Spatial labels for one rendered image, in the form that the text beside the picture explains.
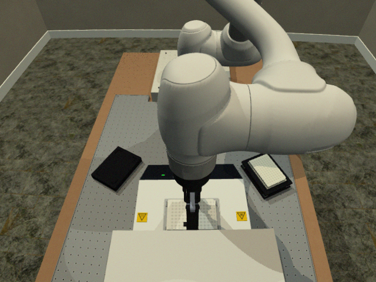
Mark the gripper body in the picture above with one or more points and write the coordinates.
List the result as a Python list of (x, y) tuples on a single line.
[(192, 185)]

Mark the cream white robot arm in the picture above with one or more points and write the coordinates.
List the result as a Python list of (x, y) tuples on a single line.
[(286, 110)]

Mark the grey and dark blue benchtop lab instrument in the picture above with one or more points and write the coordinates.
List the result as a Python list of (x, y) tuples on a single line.
[(233, 253)]

